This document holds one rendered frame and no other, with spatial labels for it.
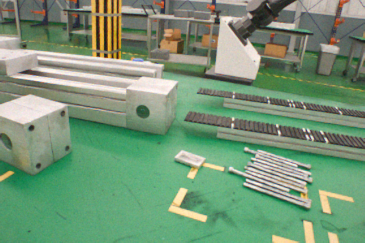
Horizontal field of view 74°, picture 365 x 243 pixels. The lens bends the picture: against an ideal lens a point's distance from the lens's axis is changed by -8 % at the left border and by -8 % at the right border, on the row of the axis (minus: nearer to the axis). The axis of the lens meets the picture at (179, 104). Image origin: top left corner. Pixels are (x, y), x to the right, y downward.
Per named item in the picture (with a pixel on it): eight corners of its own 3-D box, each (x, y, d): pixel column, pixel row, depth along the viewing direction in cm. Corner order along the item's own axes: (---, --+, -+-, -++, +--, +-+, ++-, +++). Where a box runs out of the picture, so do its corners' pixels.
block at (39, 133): (81, 145, 49) (77, 100, 46) (33, 176, 40) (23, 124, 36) (46, 132, 53) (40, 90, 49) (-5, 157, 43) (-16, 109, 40)
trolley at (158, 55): (210, 73, 419) (216, 9, 381) (208, 83, 368) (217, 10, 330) (148, 66, 429) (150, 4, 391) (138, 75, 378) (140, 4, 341)
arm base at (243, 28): (245, 42, 113) (229, 21, 111) (260, 31, 109) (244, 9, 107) (244, 47, 105) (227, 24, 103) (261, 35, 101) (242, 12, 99)
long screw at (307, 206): (309, 207, 37) (311, 202, 37) (308, 212, 37) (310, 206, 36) (244, 184, 42) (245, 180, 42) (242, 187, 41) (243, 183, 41)
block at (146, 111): (177, 113, 67) (180, 78, 64) (164, 135, 56) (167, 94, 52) (145, 108, 69) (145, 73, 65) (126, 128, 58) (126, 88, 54)
